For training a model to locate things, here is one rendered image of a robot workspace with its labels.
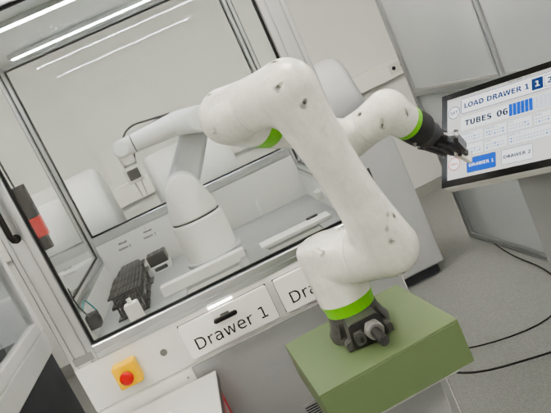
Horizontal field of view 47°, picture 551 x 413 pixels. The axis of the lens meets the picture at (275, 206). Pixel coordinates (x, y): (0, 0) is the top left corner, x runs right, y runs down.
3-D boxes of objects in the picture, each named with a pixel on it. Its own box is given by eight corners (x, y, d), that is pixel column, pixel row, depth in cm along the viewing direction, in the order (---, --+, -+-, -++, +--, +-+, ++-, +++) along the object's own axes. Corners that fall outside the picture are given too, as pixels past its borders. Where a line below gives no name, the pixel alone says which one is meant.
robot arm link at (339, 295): (370, 316, 137) (334, 240, 134) (315, 323, 148) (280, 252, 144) (393, 287, 147) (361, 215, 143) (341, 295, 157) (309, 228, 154)
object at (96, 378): (398, 262, 196) (380, 220, 193) (97, 412, 188) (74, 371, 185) (326, 216, 289) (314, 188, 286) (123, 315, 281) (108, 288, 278)
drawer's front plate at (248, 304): (280, 316, 191) (265, 285, 189) (193, 360, 188) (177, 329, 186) (279, 315, 192) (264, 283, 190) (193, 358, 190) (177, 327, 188)
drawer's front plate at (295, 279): (371, 271, 193) (357, 239, 191) (287, 313, 191) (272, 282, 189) (370, 270, 195) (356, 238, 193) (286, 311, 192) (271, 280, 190)
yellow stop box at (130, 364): (143, 381, 183) (133, 360, 182) (121, 392, 183) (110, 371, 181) (144, 374, 188) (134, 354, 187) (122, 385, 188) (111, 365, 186)
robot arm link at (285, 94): (421, 285, 129) (280, 66, 110) (356, 295, 139) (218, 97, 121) (436, 244, 137) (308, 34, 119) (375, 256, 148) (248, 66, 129)
